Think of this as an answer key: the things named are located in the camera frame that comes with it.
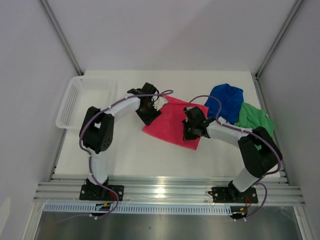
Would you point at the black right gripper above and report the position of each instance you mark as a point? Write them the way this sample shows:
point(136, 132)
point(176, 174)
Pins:
point(187, 136)

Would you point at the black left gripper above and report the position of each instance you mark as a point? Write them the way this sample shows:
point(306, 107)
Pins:
point(147, 119)

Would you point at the red towel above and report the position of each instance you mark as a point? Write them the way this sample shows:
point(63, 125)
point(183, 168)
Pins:
point(169, 126)

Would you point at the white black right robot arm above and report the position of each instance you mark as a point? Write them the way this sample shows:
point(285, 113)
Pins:
point(259, 153)

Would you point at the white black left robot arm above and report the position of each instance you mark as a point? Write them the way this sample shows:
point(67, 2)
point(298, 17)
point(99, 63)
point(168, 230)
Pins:
point(97, 130)

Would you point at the blue towel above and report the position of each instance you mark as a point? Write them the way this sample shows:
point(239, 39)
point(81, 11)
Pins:
point(231, 99)

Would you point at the green towel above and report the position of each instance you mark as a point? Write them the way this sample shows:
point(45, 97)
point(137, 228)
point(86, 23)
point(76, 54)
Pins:
point(251, 117)

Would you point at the white perforated plastic basket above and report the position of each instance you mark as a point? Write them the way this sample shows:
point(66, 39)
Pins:
point(82, 93)

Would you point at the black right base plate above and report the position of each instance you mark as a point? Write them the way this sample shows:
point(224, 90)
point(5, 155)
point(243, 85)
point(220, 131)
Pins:
point(222, 194)

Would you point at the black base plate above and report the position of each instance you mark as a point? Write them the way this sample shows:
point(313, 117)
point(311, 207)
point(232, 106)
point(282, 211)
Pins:
point(222, 194)
point(97, 193)

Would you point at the aluminium front rail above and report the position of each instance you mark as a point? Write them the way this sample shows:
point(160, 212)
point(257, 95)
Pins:
point(167, 190)

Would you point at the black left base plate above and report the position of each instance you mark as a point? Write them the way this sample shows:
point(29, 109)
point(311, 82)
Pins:
point(97, 193)

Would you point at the white slotted cable duct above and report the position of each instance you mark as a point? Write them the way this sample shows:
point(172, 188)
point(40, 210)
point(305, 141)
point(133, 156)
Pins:
point(130, 208)

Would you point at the aluminium left side rail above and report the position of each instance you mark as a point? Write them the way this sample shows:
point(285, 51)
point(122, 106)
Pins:
point(56, 155)

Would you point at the aluminium left frame post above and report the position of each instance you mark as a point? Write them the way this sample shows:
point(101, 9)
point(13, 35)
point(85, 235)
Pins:
point(55, 25)

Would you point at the aluminium frame post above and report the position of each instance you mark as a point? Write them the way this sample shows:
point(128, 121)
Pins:
point(284, 29)
point(55, 25)

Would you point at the aluminium right frame post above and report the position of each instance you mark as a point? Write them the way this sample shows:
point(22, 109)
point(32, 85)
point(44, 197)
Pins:
point(284, 29)

